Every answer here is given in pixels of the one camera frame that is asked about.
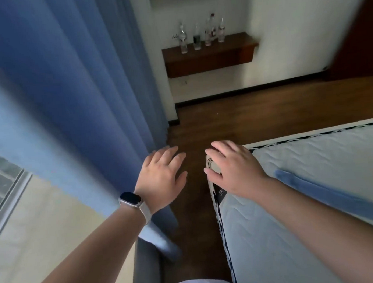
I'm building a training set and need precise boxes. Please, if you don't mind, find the person's right hand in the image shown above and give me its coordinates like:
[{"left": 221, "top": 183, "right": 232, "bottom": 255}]
[{"left": 202, "top": 137, "right": 271, "bottom": 204}]

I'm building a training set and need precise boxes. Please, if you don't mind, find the person's left hand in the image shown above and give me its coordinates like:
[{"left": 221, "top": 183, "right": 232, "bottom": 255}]
[{"left": 131, "top": 144, "right": 191, "bottom": 215}]

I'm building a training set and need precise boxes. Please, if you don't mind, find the person's left forearm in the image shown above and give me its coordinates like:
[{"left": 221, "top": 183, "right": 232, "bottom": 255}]
[{"left": 11, "top": 203, "right": 152, "bottom": 283}]

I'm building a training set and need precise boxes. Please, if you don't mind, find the person's right forearm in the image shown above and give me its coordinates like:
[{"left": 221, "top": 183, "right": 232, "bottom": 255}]
[{"left": 262, "top": 170, "right": 373, "bottom": 283}]

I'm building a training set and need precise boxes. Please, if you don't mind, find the white smartwatch with black screen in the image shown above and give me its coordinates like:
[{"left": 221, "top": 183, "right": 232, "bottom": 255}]
[{"left": 118, "top": 190, "right": 153, "bottom": 227}]

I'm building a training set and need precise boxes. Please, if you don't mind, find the grey upholstered seat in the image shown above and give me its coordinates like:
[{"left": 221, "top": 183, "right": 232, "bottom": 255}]
[{"left": 127, "top": 235, "right": 162, "bottom": 283}]

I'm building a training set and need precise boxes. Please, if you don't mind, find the white quilted mattress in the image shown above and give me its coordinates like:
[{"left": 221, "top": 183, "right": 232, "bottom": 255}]
[{"left": 203, "top": 116, "right": 373, "bottom": 283}]

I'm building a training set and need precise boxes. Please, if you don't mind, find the clear bottle with dark liquid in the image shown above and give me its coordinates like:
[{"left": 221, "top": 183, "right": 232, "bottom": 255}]
[{"left": 192, "top": 23, "right": 202, "bottom": 51}]

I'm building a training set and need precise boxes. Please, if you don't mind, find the clear glass bottle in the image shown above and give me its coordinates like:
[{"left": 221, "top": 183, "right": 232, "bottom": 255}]
[{"left": 178, "top": 21, "right": 189, "bottom": 55}]

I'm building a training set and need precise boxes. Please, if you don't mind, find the clear bottle with white label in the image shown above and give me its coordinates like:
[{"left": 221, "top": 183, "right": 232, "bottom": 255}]
[{"left": 216, "top": 17, "right": 227, "bottom": 43}]

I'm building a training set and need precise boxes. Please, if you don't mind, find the blue cloth strip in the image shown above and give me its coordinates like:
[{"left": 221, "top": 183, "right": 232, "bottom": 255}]
[{"left": 274, "top": 163, "right": 373, "bottom": 236}]

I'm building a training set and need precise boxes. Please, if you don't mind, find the blue curtain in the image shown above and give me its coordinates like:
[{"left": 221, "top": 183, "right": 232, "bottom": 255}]
[{"left": 0, "top": 0, "right": 183, "bottom": 273}]

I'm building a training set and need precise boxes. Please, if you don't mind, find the dark brown wooden door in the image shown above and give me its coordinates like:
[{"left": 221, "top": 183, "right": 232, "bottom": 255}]
[{"left": 319, "top": 0, "right": 373, "bottom": 82}]

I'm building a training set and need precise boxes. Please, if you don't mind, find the wooden wall shelf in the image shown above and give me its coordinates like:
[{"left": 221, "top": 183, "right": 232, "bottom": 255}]
[{"left": 161, "top": 31, "right": 261, "bottom": 80}]

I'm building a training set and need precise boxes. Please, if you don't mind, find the window with grey frame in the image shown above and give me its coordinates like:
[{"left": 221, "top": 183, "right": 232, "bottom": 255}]
[{"left": 0, "top": 143, "right": 38, "bottom": 250}]

